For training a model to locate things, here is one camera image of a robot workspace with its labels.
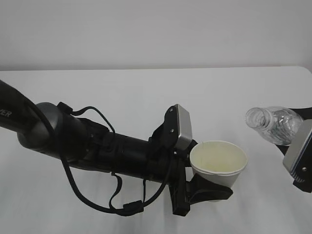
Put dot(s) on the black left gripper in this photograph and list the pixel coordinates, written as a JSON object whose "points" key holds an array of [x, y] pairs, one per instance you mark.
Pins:
{"points": [[168, 167]]}

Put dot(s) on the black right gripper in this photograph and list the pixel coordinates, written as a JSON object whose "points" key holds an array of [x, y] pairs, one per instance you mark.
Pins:
{"points": [[303, 113]]}

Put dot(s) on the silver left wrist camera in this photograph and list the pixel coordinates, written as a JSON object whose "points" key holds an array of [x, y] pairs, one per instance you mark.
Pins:
{"points": [[177, 128]]}

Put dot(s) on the clear plastic water bottle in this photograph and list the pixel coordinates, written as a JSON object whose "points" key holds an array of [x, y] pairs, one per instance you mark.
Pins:
{"points": [[277, 125]]}

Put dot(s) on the white paper cup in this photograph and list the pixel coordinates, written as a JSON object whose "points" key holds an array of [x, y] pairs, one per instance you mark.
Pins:
{"points": [[219, 162]]}

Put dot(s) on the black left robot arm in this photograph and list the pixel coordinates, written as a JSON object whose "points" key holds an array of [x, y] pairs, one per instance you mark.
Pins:
{"points": [[60, 132]]}

